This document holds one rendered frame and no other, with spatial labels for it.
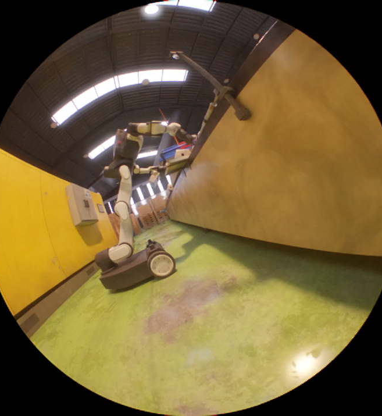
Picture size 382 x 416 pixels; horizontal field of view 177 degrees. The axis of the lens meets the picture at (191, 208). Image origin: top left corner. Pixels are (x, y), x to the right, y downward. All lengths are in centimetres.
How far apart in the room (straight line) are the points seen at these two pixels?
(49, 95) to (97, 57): 336
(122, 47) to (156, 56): 225
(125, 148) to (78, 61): 871
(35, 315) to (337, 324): 186
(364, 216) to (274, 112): 39
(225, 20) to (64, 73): 898
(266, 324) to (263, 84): 71
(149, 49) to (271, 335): 1004
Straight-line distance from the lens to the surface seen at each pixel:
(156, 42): 958
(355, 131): 39
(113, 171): 122
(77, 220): 248
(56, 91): 995
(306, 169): 41
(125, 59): 983
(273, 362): 41
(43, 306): 173
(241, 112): 46
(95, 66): 979
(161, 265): 91
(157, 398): 50
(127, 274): 99
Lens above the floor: 41
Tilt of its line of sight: 2 degrees down
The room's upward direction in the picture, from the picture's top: 24 degrees counter-clockwise
